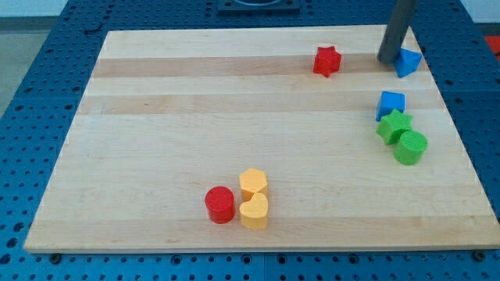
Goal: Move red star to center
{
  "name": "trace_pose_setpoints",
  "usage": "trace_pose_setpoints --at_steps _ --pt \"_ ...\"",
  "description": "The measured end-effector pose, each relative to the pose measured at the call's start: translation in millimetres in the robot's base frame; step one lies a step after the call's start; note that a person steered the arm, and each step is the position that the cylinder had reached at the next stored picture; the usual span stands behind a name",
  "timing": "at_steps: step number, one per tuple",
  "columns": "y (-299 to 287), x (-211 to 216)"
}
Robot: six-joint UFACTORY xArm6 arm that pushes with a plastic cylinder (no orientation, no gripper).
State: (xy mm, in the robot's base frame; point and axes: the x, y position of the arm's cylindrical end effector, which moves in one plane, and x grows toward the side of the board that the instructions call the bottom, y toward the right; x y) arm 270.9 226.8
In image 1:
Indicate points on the green star block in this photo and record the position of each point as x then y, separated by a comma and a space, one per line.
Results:
393, 125

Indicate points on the blue cube block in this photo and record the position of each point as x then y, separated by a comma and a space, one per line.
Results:
389, 101

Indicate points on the red star block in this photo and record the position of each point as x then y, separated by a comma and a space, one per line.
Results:
327, 61

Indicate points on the red cylinder block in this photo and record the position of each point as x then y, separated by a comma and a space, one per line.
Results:
220, 205

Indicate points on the green cylinder block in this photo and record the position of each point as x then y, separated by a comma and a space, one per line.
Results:
410, 148

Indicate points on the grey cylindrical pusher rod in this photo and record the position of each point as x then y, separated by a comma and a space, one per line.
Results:
401, 16

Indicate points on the yellow heart block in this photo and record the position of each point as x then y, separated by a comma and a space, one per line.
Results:
254, 213

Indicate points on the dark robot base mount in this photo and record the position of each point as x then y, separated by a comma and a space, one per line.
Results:
233, 6

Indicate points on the yellow hexagon block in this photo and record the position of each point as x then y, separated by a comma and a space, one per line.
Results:
253, 181

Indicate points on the blue triangle block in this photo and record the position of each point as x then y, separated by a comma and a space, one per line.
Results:
407, 62

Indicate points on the light wooden board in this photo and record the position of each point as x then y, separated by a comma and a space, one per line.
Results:
169, 114

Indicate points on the red object at edge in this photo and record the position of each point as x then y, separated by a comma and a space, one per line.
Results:
493, 42

